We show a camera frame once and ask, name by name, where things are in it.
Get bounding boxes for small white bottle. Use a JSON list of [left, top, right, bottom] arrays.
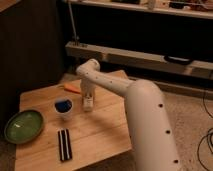
[[83, 97, 93, 112]]

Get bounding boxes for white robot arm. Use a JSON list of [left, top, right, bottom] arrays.
[[76, 59, 182, 171]]

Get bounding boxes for green ceramic bowl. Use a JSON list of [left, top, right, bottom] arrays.
[[4, 110, 44, 144]]

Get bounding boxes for orange carrot toy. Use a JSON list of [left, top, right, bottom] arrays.
[[63, 84, 81, 94]]

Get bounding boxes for blue cup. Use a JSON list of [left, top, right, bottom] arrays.
[[54, 98, 73, 120]]

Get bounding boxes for metal pole stand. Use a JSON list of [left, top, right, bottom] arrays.
[[68, 0, 79, 46]]

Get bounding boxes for wooden shelf with items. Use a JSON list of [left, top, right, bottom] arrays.
[[62, 0, 213, 20]]

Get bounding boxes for long metal case with handle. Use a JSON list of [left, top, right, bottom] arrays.
[[65, 41, 213, 79]]

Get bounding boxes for black cables on floor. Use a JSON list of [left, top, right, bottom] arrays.
[[196, 89, 213, 171]]

